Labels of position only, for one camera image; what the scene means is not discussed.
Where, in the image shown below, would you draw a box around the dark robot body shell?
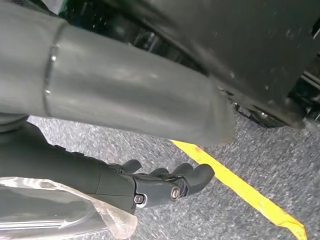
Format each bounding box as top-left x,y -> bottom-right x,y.
39,0 -> 320,130

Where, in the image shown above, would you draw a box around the clear plastic guard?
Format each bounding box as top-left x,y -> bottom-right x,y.
0,177 -> 138,240

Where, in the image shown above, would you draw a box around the yellow floor tape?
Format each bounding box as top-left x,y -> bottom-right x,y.
171,139 -> 308,240

